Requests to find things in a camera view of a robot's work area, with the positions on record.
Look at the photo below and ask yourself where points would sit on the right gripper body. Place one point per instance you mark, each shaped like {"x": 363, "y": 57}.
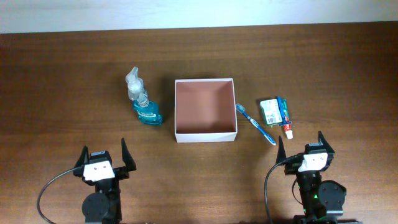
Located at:
{"x": 291, "y": 168}

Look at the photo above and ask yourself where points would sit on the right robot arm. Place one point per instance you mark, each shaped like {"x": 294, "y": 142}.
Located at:
{"x": 322, "y": 200}

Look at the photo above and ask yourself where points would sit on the blue mouthwash bottle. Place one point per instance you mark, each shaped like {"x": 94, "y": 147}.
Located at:
{"x": 147, "y": 111}

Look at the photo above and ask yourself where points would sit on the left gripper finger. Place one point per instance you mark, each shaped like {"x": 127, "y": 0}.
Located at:
{"x": 83, "y": 158}
{"x": 126, "y": 157}

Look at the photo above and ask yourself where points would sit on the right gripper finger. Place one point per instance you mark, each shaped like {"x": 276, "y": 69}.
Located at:
{"x": 325, "y": 144}
{"x": 281, "y": 155}

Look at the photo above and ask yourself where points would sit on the blue white toothbrush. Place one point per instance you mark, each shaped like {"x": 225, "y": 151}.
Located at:
{"x": 241, "y": 109}

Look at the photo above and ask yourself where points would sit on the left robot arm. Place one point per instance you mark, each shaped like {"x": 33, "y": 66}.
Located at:
{"x": 104, "y": 205}

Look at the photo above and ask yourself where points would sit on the white cardboard box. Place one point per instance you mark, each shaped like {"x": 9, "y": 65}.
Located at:
{"x": 205, "y": 110}

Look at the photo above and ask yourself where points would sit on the red green toothpaste tube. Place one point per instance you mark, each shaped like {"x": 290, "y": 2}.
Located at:
{"x": 287, "y": 123}

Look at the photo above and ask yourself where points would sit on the green dental floss pack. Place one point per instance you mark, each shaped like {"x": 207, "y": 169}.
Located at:
{"x": 271, "y": 112}

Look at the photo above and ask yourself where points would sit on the clear spray bottle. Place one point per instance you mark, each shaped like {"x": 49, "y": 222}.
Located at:
{"x": 135, "y": 85}

